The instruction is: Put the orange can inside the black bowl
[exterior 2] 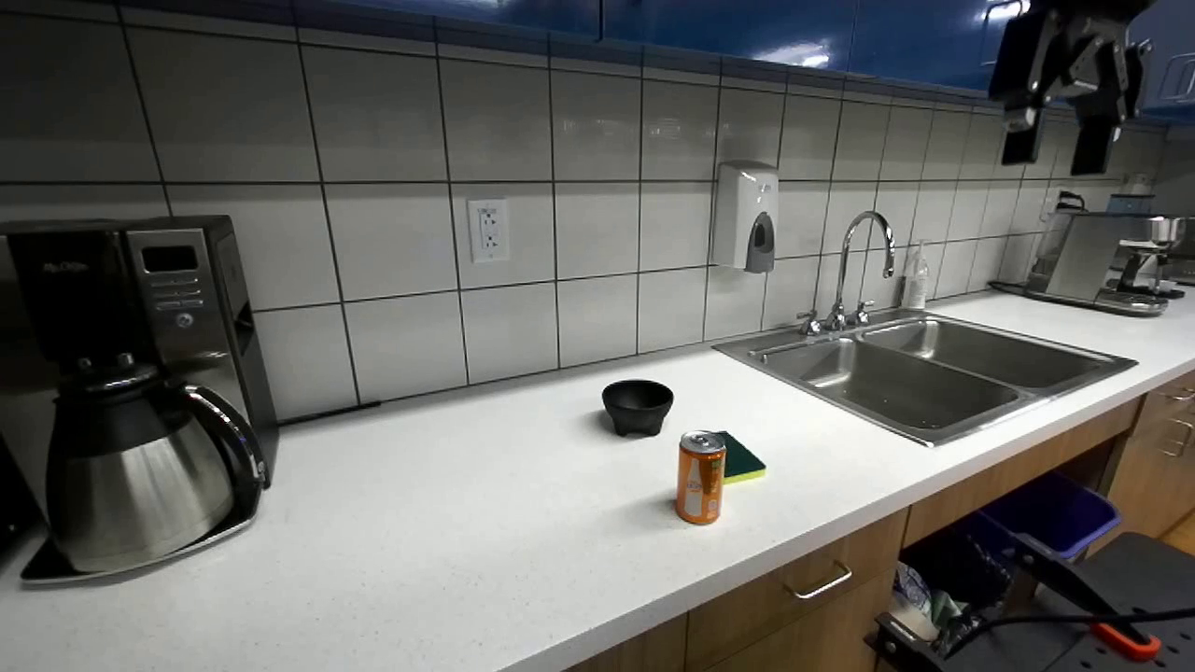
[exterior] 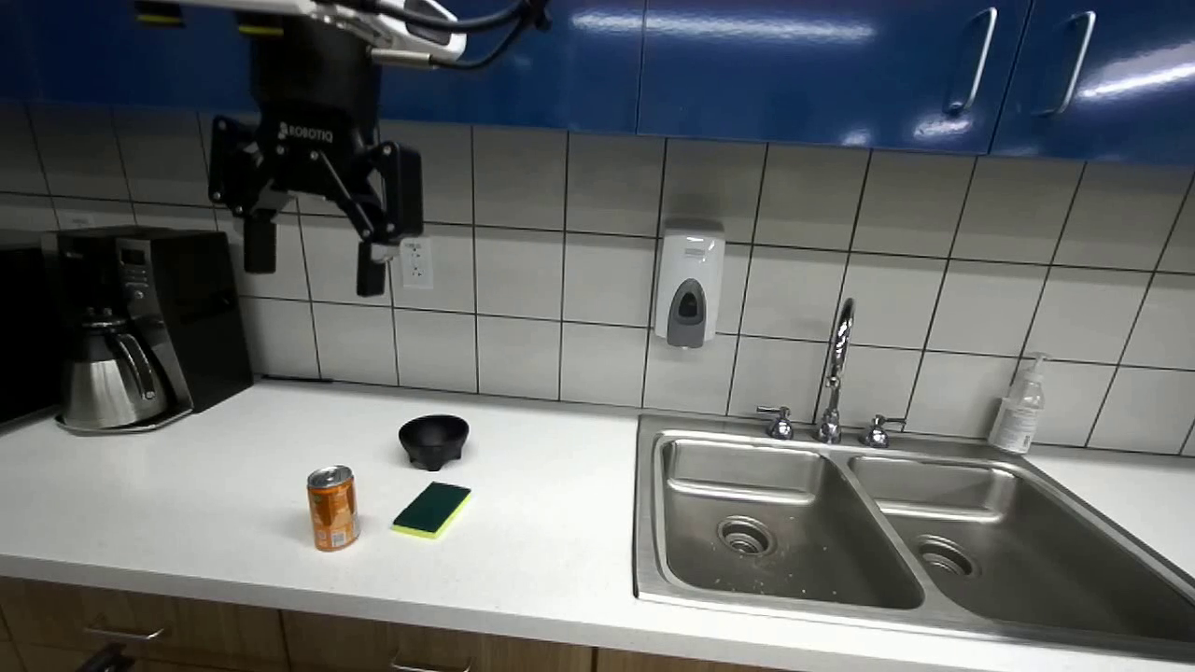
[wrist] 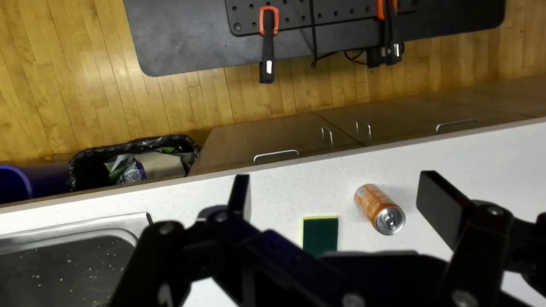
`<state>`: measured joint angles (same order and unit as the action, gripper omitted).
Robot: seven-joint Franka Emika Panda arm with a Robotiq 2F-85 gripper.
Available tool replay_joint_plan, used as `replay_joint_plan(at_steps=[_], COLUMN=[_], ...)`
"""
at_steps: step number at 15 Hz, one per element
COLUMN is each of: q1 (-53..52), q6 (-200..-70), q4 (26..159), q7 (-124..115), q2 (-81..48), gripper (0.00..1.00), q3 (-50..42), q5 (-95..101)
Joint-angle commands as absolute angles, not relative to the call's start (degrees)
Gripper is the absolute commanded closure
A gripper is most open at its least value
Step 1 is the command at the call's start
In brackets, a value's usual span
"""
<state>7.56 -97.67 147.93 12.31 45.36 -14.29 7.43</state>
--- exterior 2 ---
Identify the black bowl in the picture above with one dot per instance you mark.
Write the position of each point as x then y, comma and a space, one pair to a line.
636, 403

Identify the stainless steel carafe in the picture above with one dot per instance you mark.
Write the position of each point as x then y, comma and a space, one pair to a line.
132, 479

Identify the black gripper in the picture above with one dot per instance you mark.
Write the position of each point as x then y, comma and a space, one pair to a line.
1068, 51

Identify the stainless steel double sink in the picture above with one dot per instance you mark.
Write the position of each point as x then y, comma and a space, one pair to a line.
928, 374

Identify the white wall outlet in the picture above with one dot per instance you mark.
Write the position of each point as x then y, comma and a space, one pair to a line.
489, 234

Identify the black coffee maker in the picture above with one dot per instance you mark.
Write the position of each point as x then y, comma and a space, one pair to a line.
135, 292

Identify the white wall soap dispenser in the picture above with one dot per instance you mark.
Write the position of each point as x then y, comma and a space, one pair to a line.
745, 223

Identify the clear soap bottle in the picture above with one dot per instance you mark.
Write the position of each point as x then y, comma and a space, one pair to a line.
916, 287

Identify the chrome faucet spout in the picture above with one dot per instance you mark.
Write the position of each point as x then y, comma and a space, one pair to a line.
854, 255

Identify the blue plastic bin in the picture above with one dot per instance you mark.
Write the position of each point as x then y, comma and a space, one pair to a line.
1055, 513

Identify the wooden drawer front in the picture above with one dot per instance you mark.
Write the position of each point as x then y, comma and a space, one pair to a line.
797, 601

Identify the blue cabinet door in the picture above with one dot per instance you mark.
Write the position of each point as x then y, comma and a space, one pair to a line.
808, 38

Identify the silver espresso machine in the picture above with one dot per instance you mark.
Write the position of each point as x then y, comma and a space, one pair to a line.
1088, 257

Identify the green and yellow sponge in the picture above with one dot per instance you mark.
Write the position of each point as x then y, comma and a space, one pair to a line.
745, 460

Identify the orange can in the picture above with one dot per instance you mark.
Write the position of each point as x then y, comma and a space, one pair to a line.
700, 483

